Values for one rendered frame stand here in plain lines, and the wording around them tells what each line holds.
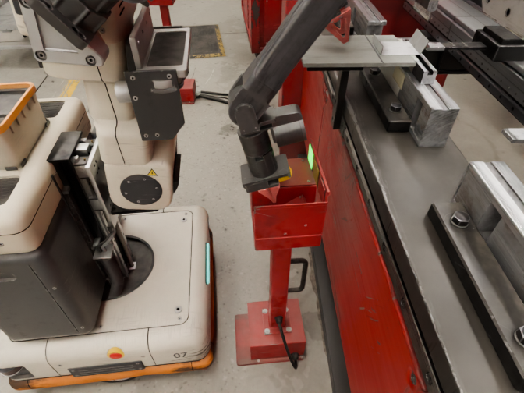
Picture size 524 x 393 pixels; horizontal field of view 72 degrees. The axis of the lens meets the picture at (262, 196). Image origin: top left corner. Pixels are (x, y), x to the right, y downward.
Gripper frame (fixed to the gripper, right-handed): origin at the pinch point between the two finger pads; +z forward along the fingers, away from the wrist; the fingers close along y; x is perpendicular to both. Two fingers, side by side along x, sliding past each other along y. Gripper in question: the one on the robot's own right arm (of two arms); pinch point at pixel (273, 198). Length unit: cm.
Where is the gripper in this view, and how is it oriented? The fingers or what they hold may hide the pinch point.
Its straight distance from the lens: 81.8
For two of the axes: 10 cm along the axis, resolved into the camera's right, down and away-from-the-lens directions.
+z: 2.4, 6.9, 6.9
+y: 9.7, -2.4, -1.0
